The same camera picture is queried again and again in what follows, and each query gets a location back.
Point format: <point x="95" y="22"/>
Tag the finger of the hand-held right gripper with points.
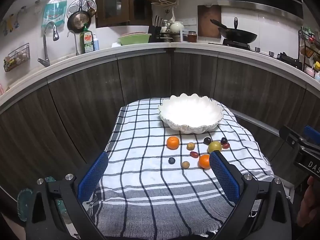
<point x="287" y="135"/>
<point x="311" y="132"/>

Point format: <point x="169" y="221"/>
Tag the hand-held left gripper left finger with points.
<point x="93" y="176"/>

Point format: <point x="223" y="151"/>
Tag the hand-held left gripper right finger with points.
<point x="225" y="177"/>

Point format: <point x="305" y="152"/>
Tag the small orange tangerine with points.
<point x="173" y="142"/>
<point x="204" y="161"/>

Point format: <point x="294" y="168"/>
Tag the red grape tomato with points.
<point x="194" y="154"/>
<point x="226" y="146"/>

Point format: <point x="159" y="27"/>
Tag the yellow-green plum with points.
<point x="215" y="146"/>

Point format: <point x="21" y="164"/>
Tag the dark red cherry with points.
<point x="207" y="140"/>
<point x="223" y="140"/>

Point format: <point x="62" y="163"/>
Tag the brown longan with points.
<point x="185" y="164"/>
<point x="190" y="145"/>

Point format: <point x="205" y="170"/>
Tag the dark blueberry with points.
<point x="171" y="160"/>

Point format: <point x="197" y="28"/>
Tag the white scalloped ceramic bowl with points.
<point x="190" y="112"/>

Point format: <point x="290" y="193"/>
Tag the person's right hand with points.
<point x="311" y="202"/>

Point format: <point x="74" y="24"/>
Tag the black and white checked cloth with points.
<point x="140" y="155"/>

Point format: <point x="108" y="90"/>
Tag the teal plastic object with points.
<point x="23" y="202"/>

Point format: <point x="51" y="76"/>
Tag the black wok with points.
<point x="237" y="36"/>

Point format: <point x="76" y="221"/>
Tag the white kitchen countertop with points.
<point x="105" y="52"/>

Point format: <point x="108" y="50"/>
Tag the blue pump bottle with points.
<point x="96" y="45"/>

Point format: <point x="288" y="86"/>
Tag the small chrome tap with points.
<point x="76" y="46"/>

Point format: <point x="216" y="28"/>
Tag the green dish soap bottle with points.
<point x="86" y="42"/>

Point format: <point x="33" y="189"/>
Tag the brown wooden cutting board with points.
<point x="207" y="27"/>

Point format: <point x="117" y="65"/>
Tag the glass jar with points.
<point x="192" y="37"/>

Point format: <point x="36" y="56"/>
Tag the chrome kitchen faucet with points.
<point x="45" y="47"/>

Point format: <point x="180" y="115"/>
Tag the green basin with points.
<point x="133" y="40"/>

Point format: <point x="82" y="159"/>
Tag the hanging frying pan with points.
<point x="78" y="22"/>

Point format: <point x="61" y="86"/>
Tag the white teapot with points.
<point x="177" y="27"/>

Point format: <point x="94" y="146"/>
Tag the black knife block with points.
<point x="153" y="32"/>

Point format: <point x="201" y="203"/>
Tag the small hanging brown pot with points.
<point x="91" y="11"/>

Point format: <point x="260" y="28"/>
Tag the hanging plastic bag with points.
<point x="53" y="13"/>

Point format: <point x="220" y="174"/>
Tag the hanging metal steamer rack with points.
<point x="80" y="5"/>

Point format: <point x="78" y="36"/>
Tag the hanging kitchen utensils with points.
<point x="10" y="25"/>

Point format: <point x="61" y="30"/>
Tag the grey metal rail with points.
<point x="257" y="124"/>

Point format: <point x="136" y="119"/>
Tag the white wall outlet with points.
<point x="190" y="21"/>

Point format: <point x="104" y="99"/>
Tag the dark wood wall cabinet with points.
<point x="112" y="5"/>

